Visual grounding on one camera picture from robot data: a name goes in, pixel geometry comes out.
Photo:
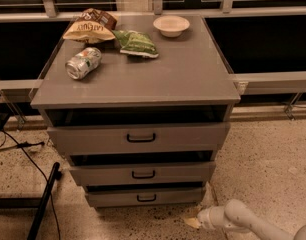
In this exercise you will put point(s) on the white bowl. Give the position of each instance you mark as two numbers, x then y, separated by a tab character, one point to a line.
171	26

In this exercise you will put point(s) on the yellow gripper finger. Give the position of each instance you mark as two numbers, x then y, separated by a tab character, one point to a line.
192	222

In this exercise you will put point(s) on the grey bottom drawer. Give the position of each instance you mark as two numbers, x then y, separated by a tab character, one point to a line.
147	194

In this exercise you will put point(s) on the silver soda can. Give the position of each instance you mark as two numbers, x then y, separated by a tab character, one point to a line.
83	63

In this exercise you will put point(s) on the green snack bag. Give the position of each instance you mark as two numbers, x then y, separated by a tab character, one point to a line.
136	43

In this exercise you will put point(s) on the grey drawer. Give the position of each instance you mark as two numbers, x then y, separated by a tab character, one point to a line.
147	194
152	173
92	140

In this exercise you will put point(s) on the brown chip bag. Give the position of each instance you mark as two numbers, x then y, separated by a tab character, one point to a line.
92	26

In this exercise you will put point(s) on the black stand leg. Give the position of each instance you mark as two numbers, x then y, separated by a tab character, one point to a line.
54	174

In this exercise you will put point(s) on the grey top drawer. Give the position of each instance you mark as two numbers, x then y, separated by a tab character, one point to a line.
92	140

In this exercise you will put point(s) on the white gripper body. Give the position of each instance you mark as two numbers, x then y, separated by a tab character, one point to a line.
205	218

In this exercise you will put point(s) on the metal railing frame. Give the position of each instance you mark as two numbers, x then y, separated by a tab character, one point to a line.
264	40

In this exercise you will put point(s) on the grey middle drawer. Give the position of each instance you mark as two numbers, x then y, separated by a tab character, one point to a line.
152	173

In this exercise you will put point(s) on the grey drawer cabinet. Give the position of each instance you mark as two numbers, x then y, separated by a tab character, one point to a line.
188	83

